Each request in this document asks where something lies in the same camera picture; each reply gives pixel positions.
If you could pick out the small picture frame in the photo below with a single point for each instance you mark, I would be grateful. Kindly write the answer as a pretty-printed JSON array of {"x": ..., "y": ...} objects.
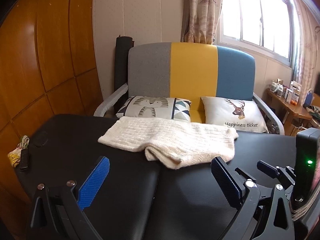
[{"x": 280, "y": 81}]

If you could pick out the grey yellow blue sofa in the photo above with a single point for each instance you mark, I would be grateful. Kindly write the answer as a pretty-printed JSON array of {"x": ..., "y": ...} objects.
[{"x": 192, "y": 72}]

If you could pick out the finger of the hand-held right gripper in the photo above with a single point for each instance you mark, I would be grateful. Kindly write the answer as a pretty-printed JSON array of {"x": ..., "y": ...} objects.
[{"x": 266, "y": 166}]

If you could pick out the white framed window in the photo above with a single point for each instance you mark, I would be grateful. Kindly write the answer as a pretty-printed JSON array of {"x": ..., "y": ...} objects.
[{"x": 250, "y": 17}]

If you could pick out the clear and white containers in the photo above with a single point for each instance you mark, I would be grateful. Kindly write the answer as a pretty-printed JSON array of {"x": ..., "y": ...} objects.
[{"x": 276, "y": 88}]

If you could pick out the brown paper bag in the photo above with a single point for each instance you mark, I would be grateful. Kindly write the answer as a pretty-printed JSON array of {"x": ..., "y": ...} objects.
[{"x": 297, "y": 127}]

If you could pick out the wooden side desk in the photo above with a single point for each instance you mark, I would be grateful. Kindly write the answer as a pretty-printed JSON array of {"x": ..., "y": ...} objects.
[{"x": 295, "y": 110}]

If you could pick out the rolled dark mat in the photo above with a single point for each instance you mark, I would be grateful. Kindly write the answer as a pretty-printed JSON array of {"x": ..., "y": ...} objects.
[{"x": 122, "y": 65}]

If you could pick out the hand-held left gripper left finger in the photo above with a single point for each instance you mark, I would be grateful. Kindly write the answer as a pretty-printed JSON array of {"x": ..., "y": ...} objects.
[{"x": 95, "y": 182}]

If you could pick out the deer print pillow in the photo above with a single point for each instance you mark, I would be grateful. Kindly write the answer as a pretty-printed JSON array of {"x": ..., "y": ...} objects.
[{"x": 225, "y": 115}]

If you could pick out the dark green clothing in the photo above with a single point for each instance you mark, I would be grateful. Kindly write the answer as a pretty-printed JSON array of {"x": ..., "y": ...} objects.
[{"x": 315, "y": 113}]

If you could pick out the cream knit sweater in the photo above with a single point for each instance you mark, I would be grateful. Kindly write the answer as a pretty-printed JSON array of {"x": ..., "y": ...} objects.
[{"x": 175, "y": 140}]

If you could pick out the small black remote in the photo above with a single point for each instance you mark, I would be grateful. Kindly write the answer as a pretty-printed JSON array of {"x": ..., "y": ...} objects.
[{"x": 24, "y": 160}]

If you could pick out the sheer pale curtain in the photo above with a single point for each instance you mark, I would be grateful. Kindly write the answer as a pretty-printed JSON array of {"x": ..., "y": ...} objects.
[{"x": 306, "y": 55}]

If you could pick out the yellow floral cloth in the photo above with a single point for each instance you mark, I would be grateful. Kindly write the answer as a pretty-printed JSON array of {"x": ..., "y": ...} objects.
[{"x": 13, "y": 156}]

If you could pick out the blue chair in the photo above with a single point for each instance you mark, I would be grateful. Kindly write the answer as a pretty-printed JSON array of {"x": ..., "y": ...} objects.
[{"x": 309, "y": 97}]

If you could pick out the oranges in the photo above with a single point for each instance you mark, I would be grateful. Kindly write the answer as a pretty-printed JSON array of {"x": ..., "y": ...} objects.
[{"x": 293, "y": 102}]

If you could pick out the upright boxes and cards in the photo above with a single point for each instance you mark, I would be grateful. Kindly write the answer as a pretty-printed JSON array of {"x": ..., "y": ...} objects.
[{"x": 293, "y": 91}]

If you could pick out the cat print geometric pillow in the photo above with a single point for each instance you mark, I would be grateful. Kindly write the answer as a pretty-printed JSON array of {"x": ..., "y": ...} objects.
[{"x": 150, "y": 107}]

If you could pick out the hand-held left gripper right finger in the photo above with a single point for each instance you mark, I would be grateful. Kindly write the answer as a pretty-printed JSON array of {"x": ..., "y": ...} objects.
[{"x": 225, "y": 180}]

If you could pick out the beige printed curtain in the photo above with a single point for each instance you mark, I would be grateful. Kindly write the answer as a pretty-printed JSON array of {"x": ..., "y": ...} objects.
[{"x": 202, "y": 10}]

